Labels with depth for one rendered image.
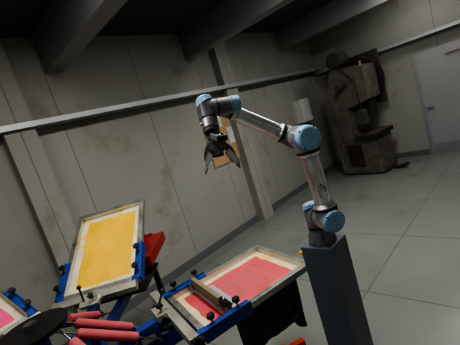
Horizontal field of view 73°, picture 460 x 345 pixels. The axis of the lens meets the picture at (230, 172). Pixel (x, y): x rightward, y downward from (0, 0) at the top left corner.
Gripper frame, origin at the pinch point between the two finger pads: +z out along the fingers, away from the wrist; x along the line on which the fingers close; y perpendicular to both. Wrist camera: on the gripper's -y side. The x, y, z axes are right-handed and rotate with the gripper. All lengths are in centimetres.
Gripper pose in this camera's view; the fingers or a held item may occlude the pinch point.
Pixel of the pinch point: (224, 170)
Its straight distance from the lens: 127.7
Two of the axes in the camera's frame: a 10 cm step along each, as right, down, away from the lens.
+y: -2.3, 3.0, 9.2
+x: -9.4, 1.8, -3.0
